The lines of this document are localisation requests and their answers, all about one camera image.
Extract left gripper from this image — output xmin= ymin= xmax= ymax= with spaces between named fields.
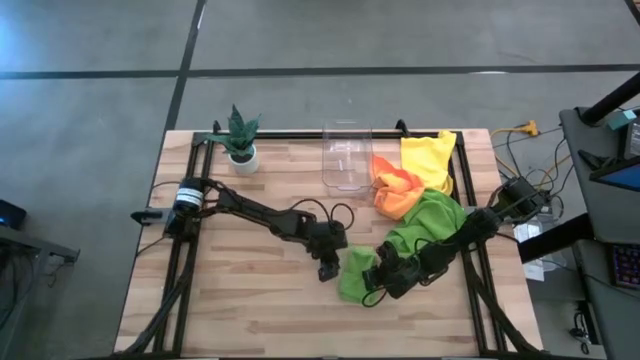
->
xmin=305 ymin=219 xmax=350 ymax=283

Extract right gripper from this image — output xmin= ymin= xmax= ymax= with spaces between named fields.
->
xmin=362 ymin=244 xmax=426 ymax=301

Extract green microfiber towel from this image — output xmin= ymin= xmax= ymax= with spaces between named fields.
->
xmin=337 ymin=243 xmax=381 ymax=305
xmin=383 ymin=188 xmax=469 ymax=259

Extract orange microfiber towel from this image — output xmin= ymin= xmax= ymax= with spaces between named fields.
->
xmin=370 ymin=154 xmax=426 ymax=222

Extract yellow microfiber towel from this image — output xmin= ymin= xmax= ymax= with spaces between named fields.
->
xmin=399 ymin=129 xmax=459 ymax=197

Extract clear plastic bin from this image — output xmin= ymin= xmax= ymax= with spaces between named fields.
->
xmin=321 ymin=119 xmax=375 ymax=194

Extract white round plant pot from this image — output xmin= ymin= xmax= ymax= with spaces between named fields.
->
xmin=227 ymin=144 xmax=261 ymax=175

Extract green snake plant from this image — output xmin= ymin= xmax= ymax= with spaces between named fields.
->
xmin=204 ymin=103 xmax=264 ymax=161

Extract white paper sheets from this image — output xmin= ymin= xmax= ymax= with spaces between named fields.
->
xmin=513 ymin=219 xmax=547 ymax=284

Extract black diagonal stand beam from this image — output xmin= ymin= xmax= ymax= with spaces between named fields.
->
xmin=579 ymin=69 xmax=640 ymax=126
xmin=517 ymin=213 xmax=594 ymax=265

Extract grey desk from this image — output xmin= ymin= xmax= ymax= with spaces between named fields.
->
xmin=558 ymin=106 xmax=640 ymax=246

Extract keyboard with purple lights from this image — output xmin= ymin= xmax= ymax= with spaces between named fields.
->
xmin=608 ymin=243 xmax=640 ymax=291

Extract laptop with blue screen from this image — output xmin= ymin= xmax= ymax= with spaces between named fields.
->
xmin=589 ymin=155 xmax=640 ymax=194

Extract small teal box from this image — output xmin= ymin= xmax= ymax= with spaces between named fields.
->
xmin=606 ymin=109 xmax=639 ymax=132

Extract grey metal stand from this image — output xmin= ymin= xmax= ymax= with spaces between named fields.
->
xmin=0 ymin=224 xmax=81 ymax=360

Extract dark device with blue light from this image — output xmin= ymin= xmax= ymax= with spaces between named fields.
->
xmin=0 ymin=198 xmax=29 ymax=231

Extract black aluminium table frame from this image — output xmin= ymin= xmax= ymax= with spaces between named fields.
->
xmin=113 ymin=118 xmax=549 ymax=360

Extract yellow extension cord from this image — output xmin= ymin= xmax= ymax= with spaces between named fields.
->
xmin=489 ymin=119 xmax=572 ymax=197

